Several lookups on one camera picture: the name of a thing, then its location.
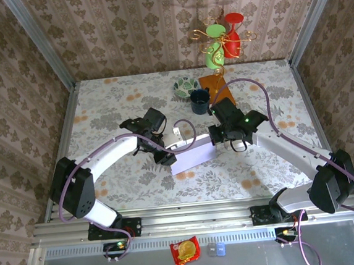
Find floral tablecloth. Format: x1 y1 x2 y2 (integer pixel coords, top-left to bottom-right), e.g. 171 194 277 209
53 56 340 216

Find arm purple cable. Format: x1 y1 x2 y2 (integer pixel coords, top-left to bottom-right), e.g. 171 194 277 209
208 67 354 265
51 118 208 253

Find green wine glass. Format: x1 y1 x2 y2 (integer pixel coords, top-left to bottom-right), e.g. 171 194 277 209
201 23 230 69

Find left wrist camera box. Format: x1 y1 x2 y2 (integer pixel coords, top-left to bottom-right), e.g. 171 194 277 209
143 106 169 133

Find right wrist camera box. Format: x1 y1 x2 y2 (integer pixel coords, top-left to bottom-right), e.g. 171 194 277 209
213 96 240 119

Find aluminium table side rail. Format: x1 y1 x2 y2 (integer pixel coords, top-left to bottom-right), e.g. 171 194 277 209
287 55 350 197
33 81 91 224

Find green leaf pattern bowl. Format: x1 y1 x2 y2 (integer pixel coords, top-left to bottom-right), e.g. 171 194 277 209
172 75 200 99

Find white paper box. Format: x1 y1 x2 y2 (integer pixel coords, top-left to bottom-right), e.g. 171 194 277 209
163 121 219 177

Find red wine glass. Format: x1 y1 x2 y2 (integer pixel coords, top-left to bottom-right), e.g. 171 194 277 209
218 11 248 60

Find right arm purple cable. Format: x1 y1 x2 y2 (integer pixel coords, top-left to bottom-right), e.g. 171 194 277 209
208 67 354 265

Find grey metal tray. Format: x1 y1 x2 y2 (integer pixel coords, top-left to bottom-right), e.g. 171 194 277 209
18 218 354 265

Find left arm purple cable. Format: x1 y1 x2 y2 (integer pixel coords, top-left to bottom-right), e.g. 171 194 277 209
51 118 208 253

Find dark blue mug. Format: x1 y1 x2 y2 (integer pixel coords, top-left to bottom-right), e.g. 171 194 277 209
189 88 213 117

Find gold wire cup stand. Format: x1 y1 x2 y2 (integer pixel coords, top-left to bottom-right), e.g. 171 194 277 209
191 13 264 109

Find small black controller board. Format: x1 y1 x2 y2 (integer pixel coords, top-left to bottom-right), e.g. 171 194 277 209
273 225 303 244
102 239 135 260

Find red snack packet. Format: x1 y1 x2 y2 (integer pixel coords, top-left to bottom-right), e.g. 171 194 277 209
169 235 203 265

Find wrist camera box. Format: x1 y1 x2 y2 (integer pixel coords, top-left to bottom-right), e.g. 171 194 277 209
143 106 169 133
213 96 240 119

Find aluminium frame post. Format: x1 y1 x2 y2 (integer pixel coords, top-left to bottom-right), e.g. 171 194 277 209
284 0 350 67
2 0 76 94

